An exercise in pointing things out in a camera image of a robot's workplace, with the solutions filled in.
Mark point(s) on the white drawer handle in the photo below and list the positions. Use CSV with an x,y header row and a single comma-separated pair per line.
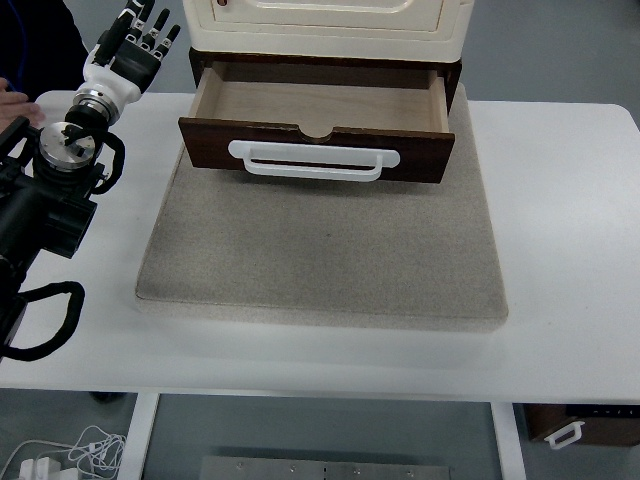
x,y
307,161

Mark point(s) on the white table leg right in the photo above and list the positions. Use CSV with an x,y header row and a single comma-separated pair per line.
x,y
508,441

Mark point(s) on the person dark sleeve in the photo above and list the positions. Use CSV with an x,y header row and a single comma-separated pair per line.
x,y
41,47

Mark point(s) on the cream white upper cabinet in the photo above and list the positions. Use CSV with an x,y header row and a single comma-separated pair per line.
x,y
420,31

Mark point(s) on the brown box white handle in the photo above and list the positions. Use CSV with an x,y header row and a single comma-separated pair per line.
x,y
560,425

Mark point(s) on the beige felt mat board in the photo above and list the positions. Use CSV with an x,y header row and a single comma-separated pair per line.
x,y
394,255

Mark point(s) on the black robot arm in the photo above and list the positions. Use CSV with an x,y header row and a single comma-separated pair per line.
x,y
48,177

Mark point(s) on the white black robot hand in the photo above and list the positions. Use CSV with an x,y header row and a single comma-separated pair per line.
x,y
125,60

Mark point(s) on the white table leg left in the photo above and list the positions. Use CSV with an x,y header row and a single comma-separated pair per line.
x,y
138,437

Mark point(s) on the white power adapter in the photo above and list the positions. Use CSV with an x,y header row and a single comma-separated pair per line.
x,y
44,468

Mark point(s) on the dark brown wooden drawer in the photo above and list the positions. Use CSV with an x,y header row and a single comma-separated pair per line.
x,y
413,122

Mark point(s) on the person hand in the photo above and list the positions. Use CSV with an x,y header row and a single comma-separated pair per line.
x,y
16,104

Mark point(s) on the white table leg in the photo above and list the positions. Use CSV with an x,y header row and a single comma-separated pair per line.
x,y
508,441
138,437

